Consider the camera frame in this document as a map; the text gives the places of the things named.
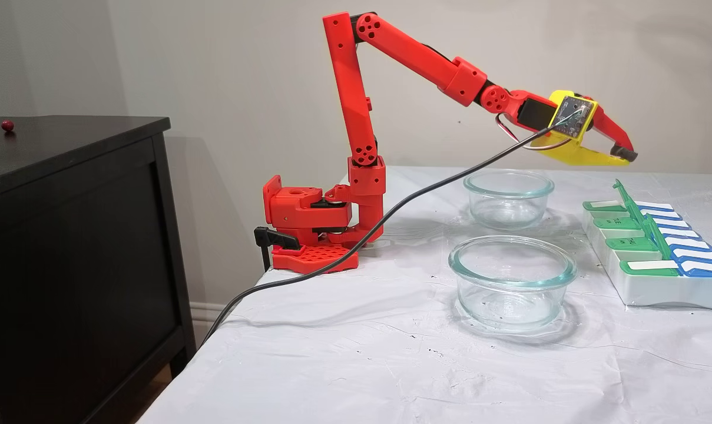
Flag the weekly pill organizer box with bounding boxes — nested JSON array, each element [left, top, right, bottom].
[[581, 178, 712, 310]]

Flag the clear glass bowl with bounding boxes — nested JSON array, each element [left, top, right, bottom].
[[448, 236, 578, 330], [463, 169, 555, 231]]

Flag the white tablecloth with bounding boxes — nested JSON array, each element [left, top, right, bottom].
[[138, 168, 712, 424]]

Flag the black table clamp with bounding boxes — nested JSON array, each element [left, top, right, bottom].
[[254, 226, 302, 271]]

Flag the black wooden cabinet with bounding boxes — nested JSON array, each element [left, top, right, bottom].
[[0, 115, 196, 424]]

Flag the camera board on yellow mount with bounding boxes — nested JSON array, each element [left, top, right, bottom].
[[548, 90, 599, 142]]

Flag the thin servo wires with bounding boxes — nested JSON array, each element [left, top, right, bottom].
[[495, 112, 571, 151]]

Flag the black camera cable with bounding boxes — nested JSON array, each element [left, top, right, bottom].
[[194, 109, 586, 355]]

